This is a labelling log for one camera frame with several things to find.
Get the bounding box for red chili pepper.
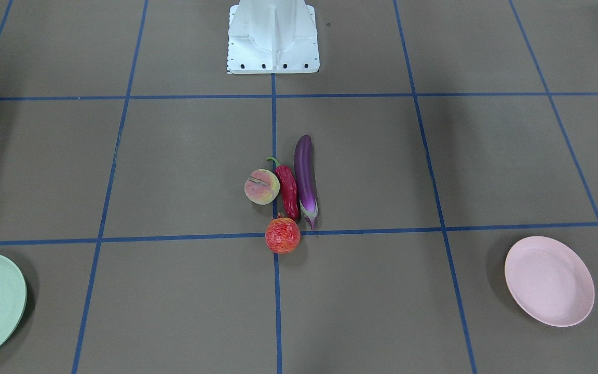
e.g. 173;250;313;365
266;157;301;222

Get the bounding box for purple eggplant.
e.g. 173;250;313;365
294;135;319;230

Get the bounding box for peach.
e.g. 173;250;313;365
244;169;281;205

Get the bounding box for red pomegranate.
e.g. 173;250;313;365
264;217;301;254

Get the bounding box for pink plate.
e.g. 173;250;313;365
505;236;595;328

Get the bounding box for white camera stand base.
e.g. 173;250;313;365
226;1;320;74

